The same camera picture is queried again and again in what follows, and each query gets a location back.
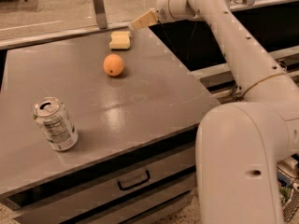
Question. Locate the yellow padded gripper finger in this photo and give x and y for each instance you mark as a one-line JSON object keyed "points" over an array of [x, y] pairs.
{"points": [[147, 19]]}

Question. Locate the yellow sponge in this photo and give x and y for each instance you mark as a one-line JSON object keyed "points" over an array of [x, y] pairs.
{"points": [[120, 40]]}

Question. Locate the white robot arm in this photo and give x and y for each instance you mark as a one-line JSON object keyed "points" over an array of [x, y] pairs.
{"points": [[238, 145]]}

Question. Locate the orange fruit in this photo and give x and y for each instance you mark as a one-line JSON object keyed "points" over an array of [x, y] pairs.
{"points": [[113, 65]]}

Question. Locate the grey drawer cabinet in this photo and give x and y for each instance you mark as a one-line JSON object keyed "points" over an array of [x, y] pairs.
{"points": [[144, 119]]}

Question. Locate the silver soda can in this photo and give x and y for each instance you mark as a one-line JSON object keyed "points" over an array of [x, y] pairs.
{"points": [[52, 118]]}

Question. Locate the metal railing post left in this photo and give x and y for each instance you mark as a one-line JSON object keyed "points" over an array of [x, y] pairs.
{"points": [[100, 13]]}

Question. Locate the metal ledge rail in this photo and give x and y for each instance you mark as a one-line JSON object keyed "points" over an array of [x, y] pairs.
{"points": [[220, 74]]}

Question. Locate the black drawer handle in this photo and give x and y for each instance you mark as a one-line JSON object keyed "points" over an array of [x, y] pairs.
{"points": [[133, 179]]}

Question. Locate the wire basket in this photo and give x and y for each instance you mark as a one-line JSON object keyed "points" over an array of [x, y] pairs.
{"points": [[289, 196]]}

